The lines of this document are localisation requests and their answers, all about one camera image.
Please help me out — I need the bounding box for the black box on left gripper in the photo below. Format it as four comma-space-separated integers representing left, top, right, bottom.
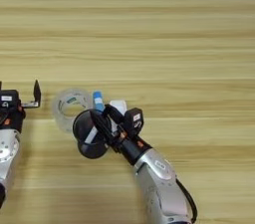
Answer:
124, 107, 144, 136

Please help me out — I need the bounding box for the clear tape roll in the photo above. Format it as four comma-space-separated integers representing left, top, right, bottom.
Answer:
51, 87, 95, 133

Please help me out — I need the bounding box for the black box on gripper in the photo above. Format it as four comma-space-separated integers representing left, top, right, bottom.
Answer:
0, 89, 21, 110
124, 107, 144, 136

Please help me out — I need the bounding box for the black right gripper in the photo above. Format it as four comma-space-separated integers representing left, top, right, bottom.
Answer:
89, 104, 151, 166

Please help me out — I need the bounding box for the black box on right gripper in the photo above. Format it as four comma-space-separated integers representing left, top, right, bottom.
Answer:
0, 89, 21, 110

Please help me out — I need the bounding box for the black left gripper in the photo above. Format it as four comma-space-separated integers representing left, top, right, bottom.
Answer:
0, 79, 43, 133

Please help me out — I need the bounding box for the black mesh pen cup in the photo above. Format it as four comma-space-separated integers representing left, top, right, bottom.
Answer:
72, 109, 113, 160

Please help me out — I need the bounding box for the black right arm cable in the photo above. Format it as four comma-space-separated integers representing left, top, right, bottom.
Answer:
174, 177, 199, 224

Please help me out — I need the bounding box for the blue glue stick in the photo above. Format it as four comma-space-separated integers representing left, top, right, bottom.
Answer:
92, 91, 107, 113

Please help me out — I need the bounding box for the white rectangular plastic device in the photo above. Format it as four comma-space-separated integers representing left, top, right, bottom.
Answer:
109, 99, 128, 133

